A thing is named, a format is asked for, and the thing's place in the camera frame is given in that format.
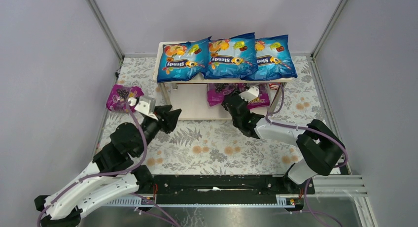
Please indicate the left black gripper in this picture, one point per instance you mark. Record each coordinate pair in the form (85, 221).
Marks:
(161, 118)

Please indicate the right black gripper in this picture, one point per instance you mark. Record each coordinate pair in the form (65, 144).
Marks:
(240, 113)

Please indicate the purple candy bag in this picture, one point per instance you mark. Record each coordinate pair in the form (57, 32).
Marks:
(119, 96)
(262, 100)
(217, 91)

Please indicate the blue Slendy bag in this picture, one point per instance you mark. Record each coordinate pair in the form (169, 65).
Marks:
(231, 57)
(273, 59)
(180, 62)

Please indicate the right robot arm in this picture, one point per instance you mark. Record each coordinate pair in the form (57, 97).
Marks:
(320, 147)

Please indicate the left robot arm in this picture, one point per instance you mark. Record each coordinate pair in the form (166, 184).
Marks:
(116, 170)

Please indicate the white wooden two-tier shelf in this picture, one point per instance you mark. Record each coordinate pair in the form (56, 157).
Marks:
(191, 96)

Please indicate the red white packet behind shelf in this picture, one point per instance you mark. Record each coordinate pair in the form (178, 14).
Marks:
(274, 86)

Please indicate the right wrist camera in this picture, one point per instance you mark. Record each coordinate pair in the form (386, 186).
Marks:
(250, 94)

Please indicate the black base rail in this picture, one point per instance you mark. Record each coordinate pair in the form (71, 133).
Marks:
(202, 184)

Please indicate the slotted cable duct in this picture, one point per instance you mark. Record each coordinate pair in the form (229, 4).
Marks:
(188, 201)

